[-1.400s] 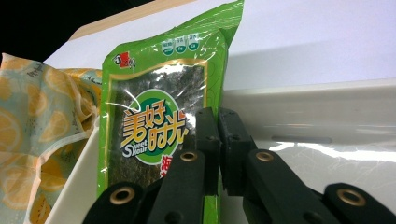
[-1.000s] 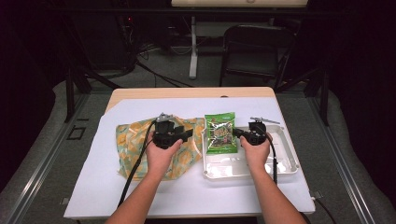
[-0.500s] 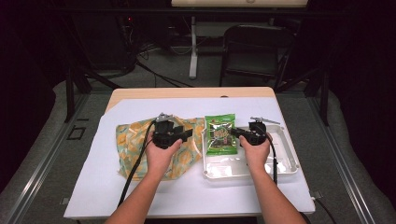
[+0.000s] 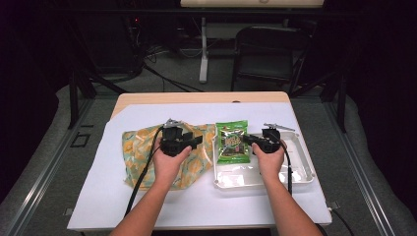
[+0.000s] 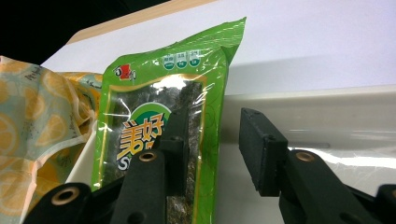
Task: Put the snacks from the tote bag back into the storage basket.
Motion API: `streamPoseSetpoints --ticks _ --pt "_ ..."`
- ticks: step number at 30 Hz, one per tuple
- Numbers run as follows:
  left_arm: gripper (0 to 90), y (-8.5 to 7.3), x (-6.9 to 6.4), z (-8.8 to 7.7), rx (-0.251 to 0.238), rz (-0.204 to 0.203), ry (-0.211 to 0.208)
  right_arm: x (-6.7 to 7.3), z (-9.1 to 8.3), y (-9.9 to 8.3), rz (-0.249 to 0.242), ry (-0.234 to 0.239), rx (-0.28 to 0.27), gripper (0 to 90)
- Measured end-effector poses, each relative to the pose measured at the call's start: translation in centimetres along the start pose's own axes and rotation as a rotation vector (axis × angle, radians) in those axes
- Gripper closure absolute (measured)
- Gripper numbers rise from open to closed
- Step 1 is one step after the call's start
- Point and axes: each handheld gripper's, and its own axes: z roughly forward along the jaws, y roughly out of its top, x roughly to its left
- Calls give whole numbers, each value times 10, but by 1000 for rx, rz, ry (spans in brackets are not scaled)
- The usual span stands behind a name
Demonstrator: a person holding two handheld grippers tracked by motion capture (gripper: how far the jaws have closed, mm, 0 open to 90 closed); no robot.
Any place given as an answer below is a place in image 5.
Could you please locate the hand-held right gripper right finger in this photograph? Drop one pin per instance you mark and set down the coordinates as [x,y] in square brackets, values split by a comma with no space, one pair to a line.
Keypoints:
[299,186]

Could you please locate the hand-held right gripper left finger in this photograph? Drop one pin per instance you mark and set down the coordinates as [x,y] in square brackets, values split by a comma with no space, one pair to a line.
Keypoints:
[146,186]

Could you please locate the white plastic tray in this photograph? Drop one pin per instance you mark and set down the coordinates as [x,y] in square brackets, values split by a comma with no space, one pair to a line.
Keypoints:
[311,112]

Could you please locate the green seaweed snack packet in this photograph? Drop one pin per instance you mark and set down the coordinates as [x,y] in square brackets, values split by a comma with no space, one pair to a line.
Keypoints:
[186,71]

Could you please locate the orange fruit print cloth bag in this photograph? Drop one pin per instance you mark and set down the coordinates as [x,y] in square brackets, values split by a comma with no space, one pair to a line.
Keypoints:
[37,109]

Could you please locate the white paper sheet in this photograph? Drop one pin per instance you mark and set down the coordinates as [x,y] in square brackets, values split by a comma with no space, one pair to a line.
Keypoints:
[295,40]

